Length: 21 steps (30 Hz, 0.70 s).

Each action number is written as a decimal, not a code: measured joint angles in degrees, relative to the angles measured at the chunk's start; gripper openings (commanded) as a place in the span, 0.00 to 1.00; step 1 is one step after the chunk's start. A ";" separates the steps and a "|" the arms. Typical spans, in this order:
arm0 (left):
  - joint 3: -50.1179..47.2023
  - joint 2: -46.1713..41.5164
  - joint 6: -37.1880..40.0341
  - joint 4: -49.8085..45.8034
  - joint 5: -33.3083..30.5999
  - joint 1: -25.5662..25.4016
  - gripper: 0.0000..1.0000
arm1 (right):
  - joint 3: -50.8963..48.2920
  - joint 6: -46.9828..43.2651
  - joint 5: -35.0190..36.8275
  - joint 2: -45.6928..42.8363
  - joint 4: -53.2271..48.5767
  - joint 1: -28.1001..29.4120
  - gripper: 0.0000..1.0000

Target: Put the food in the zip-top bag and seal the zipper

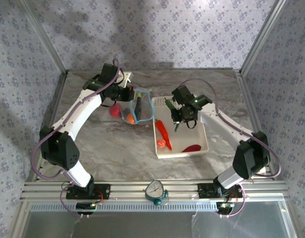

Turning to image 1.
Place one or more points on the aluminium right side rail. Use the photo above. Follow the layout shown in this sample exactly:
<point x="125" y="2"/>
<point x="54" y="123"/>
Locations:
<point x="244" y="86"/>

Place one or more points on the dark green cucumber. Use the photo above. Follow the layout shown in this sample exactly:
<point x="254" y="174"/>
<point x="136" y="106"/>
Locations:
<point x="139" y="105"/>

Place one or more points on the teal alarm clock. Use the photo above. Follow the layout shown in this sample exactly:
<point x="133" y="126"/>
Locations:
<point x="153" y="190"/>

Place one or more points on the grey metal sheet panel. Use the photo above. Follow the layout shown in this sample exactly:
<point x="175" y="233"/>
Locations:
<point x="142" y="225"/>

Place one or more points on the aluminium right corner post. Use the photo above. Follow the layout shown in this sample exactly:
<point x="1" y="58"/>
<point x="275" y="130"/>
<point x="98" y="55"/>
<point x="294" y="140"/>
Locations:
<point x="262" y="37"/>

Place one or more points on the aluminium rail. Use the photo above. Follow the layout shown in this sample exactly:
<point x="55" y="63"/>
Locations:
<point x="61" y="86"/>
<point x="244" y="86"/>

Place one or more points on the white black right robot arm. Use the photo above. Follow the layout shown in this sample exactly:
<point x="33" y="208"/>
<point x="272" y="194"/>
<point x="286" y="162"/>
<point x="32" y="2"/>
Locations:
<point x="226" y="124"/>

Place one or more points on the white perforated plastic basket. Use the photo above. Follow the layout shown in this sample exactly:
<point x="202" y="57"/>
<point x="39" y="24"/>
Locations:
<point x="192" y="138"/>

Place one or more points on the small right circuit board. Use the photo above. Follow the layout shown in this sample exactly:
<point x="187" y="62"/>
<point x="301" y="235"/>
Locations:
<point x="225" y="205"/>

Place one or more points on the red chili pepper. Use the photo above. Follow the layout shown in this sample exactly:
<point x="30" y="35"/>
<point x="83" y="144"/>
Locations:
<point x="163" y="132"/>

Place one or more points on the orange tangerine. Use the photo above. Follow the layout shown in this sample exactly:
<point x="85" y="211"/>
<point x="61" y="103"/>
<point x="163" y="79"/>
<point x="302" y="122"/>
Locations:
<point x="130" y="119"/>

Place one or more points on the purple sweet potato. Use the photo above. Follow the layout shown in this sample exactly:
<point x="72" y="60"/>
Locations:
<point x="192" y="148"/>

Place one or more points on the small pink tomato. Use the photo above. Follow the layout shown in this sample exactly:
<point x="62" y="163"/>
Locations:
<point x="161" y="143"/>

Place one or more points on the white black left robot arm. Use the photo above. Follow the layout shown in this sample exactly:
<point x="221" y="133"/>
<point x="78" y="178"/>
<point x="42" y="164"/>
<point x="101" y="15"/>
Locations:
<point x="78" y="111"/>

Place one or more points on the aluminium left side rail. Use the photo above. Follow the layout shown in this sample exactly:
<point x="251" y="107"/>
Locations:
<point x="61" y="86"/>

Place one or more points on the small circuit board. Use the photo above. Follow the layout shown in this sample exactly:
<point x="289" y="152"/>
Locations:
<point x="225" y="205"/>
<point x="85" y="205"/>

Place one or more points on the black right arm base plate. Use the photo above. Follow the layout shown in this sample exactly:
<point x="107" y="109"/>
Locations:
<point x="204" y="191"/>

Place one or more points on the small left circuit board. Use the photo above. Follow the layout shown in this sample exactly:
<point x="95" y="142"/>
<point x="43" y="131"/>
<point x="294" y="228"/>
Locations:
<point x="85" y="205"/>

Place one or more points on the clear zip-top bag blue zipper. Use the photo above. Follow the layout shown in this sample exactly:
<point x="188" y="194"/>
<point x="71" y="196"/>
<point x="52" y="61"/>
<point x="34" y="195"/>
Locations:
<point x="144" y="109"/>

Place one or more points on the aluminium front frame beam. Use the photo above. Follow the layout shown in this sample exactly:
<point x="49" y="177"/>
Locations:
<point x="132" y="188"/>

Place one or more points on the aluminium corner post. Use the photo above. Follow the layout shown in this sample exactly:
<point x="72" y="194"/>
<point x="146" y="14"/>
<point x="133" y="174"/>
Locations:
<point x="45" y="37"/>
<point x="262" y="37"/>

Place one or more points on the red apple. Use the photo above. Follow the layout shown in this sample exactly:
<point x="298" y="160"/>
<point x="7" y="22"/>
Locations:
<point x="115" y="110"/>

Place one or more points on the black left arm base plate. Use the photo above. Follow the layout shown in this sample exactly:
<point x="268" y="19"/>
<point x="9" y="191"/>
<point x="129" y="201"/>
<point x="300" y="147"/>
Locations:
<point x="105" y="191"/>

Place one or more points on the aluminium left corner post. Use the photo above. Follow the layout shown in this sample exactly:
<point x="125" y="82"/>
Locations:
<point x="45" y="37"/>

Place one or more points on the green chili pepper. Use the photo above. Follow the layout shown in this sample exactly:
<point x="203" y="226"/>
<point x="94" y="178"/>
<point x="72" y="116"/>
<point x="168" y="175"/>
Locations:
<point x="169" y="103"/>

